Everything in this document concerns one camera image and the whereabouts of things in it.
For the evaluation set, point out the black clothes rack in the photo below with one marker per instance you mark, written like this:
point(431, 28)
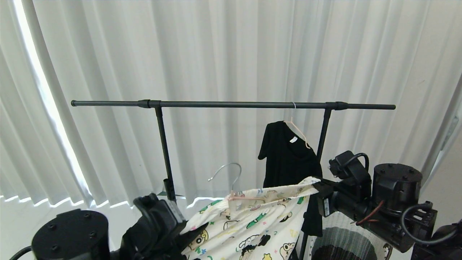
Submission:
point(234, 104)

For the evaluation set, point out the white laundry basket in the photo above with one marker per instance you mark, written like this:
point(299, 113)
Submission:
point(343, 234)

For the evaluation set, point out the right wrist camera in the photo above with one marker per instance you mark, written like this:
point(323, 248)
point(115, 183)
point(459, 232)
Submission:
point(352, 173)

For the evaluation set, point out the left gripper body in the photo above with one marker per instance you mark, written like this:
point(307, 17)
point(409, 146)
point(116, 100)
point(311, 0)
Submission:
point(144, 249)

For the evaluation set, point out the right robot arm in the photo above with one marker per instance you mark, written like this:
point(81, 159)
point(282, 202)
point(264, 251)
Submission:
point(397, 187)

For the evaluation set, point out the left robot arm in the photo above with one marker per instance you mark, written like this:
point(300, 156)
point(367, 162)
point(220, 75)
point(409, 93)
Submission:
point(68, 234)

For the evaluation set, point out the white curtain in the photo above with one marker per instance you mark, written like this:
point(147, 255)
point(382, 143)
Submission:
point(216, 47)

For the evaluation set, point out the cream printed garment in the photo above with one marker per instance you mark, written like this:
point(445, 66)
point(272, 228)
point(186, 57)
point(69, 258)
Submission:
point(245, 224)

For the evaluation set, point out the pink clothes hanger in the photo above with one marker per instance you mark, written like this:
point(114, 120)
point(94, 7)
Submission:
point(236, 173)
point(299, 131)

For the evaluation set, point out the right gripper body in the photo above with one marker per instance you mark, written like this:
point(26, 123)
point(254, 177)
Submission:
point(343, 204)

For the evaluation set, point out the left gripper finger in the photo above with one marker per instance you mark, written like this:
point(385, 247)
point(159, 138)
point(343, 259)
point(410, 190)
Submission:
point(193, 234)

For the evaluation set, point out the black t-shirt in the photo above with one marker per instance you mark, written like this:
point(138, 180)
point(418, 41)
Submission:
point(285, 162)

